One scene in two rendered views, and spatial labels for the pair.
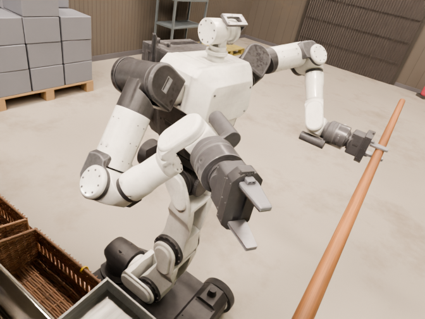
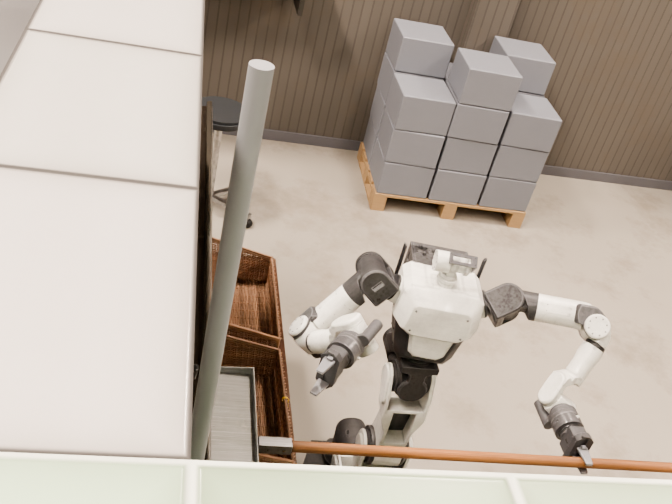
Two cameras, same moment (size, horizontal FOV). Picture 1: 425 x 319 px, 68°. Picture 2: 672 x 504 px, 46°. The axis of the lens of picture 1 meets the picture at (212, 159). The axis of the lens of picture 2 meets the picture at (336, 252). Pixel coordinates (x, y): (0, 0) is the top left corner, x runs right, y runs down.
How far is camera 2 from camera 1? 1.81 m
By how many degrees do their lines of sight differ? 39
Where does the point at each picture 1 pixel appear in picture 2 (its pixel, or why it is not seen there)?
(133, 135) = (339, 309)
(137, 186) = (314, 342)
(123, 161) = (324, 323)
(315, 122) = (546, 394)
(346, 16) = not seen: outside the picture
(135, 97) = (352, 285)
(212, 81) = (418, 300)
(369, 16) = not seen: outside the picture
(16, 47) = (432, 137)
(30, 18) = (467, 106)
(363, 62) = not seen: outside the picture
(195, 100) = (401, 307)
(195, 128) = (348, 321)
